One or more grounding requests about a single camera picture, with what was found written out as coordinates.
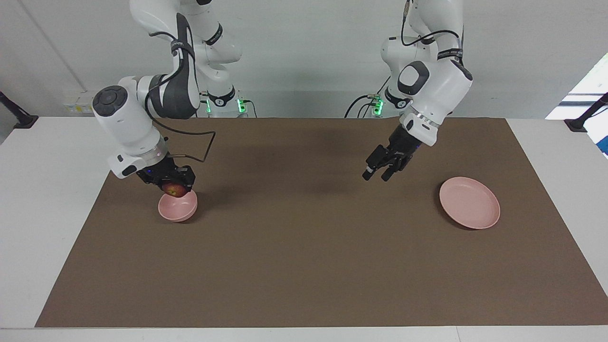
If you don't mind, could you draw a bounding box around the black left base cable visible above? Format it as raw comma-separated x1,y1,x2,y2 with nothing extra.
344,74,393,118

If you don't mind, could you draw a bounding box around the white wall socket box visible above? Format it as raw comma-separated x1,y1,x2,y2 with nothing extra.
63,91,107,115

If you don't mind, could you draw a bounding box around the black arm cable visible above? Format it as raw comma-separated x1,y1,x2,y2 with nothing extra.
144,31,217,163
401,0,464,48

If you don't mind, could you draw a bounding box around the pink bowl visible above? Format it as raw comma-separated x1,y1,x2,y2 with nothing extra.
158,189,198,222

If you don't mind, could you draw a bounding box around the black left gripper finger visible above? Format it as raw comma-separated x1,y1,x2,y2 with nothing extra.
362,156,387,181
380,161,405,183

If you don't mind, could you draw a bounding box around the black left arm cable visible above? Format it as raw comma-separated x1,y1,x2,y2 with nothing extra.
401,0,464,48

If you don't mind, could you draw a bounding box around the black clamp stand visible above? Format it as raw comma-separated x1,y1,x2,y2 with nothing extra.
564,93,608,133
0,91,39,130

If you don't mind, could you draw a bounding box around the pink plate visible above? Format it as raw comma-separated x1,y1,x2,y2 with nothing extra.
439,177,501,230

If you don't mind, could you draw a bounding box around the brown table mat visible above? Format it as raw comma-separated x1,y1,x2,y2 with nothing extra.
35,117,608,328

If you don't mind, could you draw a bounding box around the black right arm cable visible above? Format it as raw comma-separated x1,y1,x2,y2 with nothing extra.
144,31,217,163

